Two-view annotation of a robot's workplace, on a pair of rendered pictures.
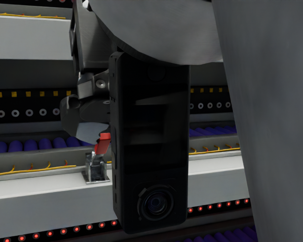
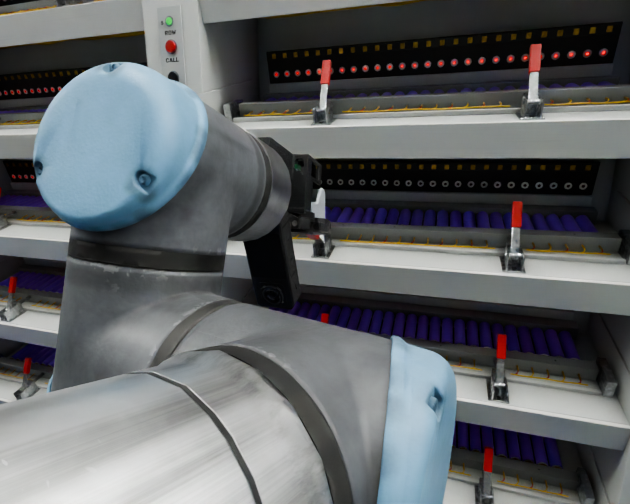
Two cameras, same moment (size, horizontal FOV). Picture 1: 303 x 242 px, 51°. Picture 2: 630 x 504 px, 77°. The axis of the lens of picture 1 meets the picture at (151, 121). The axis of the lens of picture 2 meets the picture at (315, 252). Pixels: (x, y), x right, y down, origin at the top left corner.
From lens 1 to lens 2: 31 cm
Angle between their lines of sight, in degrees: 41
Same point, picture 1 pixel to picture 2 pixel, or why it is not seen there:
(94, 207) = (315, 275)
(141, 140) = (258, 261)
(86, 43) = not seen: hidden behind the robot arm
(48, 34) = (289, 139)
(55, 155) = not seen: hidden behind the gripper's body
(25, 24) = (273, 132)
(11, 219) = not seen: hidden behind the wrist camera
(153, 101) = (260, 242)
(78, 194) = (303, 263)
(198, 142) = (436, 234)
